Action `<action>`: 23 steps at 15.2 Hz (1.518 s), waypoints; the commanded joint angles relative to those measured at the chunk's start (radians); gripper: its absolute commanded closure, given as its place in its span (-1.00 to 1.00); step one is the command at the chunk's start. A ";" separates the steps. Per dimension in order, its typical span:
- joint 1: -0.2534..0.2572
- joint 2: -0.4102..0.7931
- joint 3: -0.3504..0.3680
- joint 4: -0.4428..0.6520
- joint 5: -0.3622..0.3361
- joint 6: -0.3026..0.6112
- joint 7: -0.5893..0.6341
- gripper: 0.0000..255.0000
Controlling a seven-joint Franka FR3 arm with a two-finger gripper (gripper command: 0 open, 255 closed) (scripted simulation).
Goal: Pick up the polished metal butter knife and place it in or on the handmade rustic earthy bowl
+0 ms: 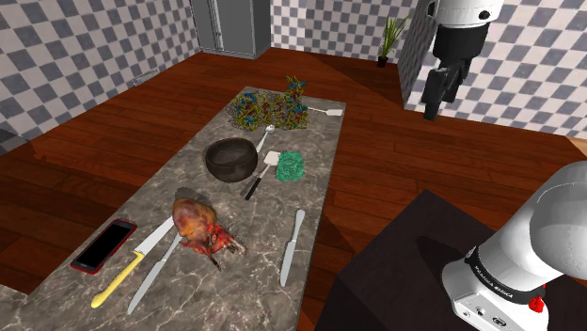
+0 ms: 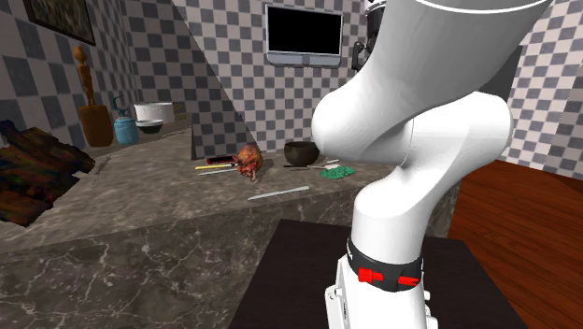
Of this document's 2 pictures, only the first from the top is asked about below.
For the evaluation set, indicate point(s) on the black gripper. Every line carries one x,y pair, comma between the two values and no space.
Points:
458,43

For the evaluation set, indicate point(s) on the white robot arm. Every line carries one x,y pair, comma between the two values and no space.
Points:
518,256

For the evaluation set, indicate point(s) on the potted green plant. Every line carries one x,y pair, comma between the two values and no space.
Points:
390,39

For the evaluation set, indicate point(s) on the small white spatula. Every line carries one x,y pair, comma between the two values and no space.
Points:
331,111

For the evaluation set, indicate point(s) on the green crumpled scrubber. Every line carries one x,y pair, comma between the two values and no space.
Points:
290,166

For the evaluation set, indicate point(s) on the silver spoon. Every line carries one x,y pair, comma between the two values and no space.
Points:
265,135

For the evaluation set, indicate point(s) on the dark robot stand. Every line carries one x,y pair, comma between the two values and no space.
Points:
394,275

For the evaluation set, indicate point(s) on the grey refrigerator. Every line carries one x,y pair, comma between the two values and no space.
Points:
231,25

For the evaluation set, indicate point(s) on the silver table knife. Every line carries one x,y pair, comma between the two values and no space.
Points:
290,250
153,274

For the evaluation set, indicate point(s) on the dark brown bowl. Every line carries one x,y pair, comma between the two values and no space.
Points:
230,160

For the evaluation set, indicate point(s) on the brown and red roast bird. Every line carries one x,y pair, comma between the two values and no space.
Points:
201,225

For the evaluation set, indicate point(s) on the red phone with black screen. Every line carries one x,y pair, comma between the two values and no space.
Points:
103,245

